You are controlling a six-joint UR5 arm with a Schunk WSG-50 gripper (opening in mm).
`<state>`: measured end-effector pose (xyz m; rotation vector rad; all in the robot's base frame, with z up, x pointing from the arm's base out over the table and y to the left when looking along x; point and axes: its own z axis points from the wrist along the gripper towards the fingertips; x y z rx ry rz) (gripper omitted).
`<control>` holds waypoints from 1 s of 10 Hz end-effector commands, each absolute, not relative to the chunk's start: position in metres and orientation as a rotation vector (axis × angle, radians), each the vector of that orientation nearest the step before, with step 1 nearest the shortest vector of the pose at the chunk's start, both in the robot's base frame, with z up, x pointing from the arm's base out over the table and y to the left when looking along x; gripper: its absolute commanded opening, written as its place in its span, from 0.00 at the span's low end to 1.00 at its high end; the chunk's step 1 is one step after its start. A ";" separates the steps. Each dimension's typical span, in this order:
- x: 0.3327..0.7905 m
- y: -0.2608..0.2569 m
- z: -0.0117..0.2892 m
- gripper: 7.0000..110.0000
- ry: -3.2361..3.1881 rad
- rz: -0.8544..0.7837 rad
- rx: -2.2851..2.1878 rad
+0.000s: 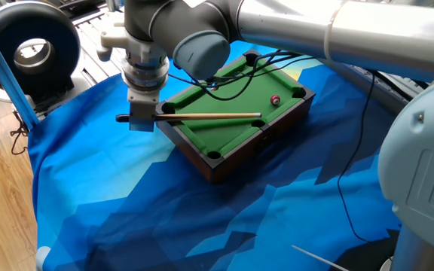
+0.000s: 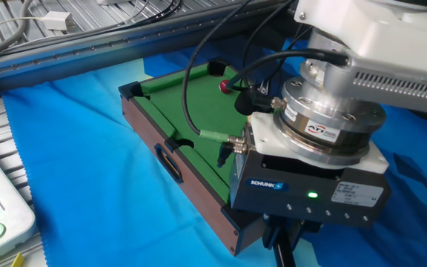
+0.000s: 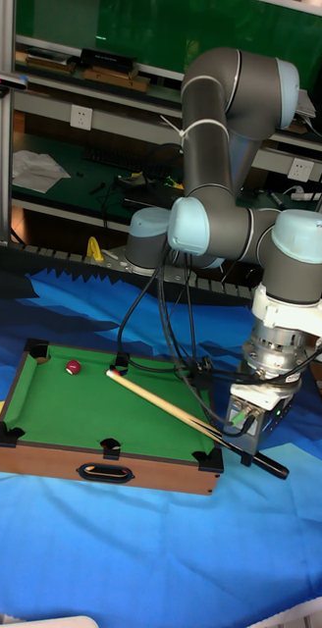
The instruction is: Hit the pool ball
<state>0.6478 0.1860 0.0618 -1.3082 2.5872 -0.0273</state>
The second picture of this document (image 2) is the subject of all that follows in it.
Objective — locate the red pool ball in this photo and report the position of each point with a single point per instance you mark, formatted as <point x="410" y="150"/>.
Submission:
<point x="223" y="86"/>

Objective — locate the mini green felt pool table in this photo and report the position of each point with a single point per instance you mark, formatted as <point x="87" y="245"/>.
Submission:
<point x="206" y="111"/>

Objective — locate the long aluminium table rail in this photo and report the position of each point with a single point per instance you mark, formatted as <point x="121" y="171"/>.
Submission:
<point x="69" y="55"/>

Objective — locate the small yellow wedge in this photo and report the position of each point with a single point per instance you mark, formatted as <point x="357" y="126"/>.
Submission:
<point x="18" y="260"/>

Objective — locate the white power adapter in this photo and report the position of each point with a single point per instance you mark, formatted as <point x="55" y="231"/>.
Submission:
<point x="58" y="20"/>

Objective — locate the grey Schunk gripper body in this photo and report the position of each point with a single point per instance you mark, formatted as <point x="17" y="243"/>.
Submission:
<point x="302" y="200"/>

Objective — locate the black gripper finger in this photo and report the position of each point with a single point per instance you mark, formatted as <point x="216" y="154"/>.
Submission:
<point x="271" y="231"/>
<point x="310" y="227"/>

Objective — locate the blue mountain print cloth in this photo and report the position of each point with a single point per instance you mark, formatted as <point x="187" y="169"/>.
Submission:
<point x="87" y="167"/>

